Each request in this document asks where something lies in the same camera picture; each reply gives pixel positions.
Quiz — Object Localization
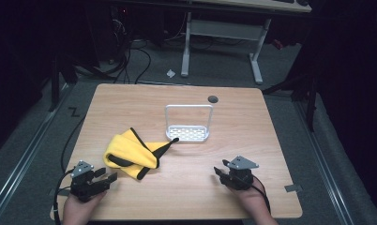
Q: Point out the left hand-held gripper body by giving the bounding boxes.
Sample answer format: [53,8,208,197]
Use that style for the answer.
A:
[69,159,112,203]

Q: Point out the yellow towel with black trim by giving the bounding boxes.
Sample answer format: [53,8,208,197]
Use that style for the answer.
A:
[102,127,180,181]

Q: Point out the right hand-held gripper black cable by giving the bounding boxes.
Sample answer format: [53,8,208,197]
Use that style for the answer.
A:
[250,173,272,215]

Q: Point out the white towel rack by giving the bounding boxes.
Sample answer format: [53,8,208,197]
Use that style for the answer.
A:
[164,103,215,143]

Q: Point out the desk with white legs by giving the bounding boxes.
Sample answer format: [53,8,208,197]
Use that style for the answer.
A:
[114,0,313,85]

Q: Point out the black metal stand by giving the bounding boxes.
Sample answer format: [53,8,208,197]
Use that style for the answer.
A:
[47,51,79,113]
[261,69,320,133]

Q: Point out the person's left hand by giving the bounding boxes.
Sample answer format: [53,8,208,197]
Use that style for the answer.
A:
[62,190,108,225]

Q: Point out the grey tape piece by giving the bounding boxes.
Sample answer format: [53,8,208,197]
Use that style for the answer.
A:
[49,187,72,198]
[284,184,304,193]

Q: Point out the bundle of black floor cables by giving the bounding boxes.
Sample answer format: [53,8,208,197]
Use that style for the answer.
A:
[73,37,153,85]

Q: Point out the left hand-held gripper black cable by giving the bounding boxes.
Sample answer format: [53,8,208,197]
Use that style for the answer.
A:
[53,168,76,225]

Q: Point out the metal floor rail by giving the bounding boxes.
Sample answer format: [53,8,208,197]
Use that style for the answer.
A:
[294,99,355,225]
[0,83,69,221]

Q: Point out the person's right hand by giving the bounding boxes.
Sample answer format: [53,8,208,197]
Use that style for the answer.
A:
[229,184,272,221]

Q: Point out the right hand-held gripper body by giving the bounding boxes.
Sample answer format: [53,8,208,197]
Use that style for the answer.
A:
[219,155,260,191]

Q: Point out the thin black floor cable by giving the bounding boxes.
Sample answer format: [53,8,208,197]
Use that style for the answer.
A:
[60,115,86,174]

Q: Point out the hand-held gripper black cable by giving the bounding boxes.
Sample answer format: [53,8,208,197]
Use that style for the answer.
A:
[250,173,272,215]
[53,168,76,225]

